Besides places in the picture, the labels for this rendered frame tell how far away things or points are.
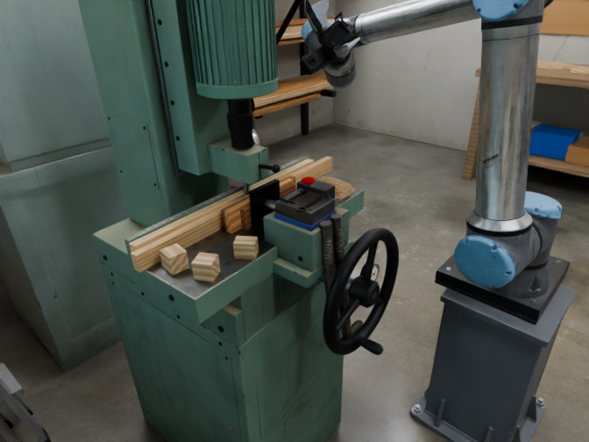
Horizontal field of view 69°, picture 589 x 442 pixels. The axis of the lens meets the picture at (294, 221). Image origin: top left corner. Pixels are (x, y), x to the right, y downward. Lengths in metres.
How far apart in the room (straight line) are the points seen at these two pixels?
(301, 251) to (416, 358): 1.18
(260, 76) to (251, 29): 0.09
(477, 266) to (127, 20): 0.99
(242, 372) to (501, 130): 0.79
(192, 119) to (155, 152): 0.14
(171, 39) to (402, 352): 1.53
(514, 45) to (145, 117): 0.81
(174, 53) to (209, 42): 0.13
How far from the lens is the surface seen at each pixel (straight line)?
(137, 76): 1.08
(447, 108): 4.39
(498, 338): 1.43
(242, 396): 1.09
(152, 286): 0.92
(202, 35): 0.91
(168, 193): 1.14
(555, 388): 2.07
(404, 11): 1.34
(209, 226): 0.99
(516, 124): 1.07
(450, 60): 4.33
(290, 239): 0.90
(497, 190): 1.11
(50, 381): 2.13
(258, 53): 0.91
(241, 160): 0.98
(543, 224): 1.30
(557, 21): 4.02
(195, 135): 1.03
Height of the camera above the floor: 1.39
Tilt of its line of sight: 28 degrees down
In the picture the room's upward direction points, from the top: 1 degrees counter-clockwise
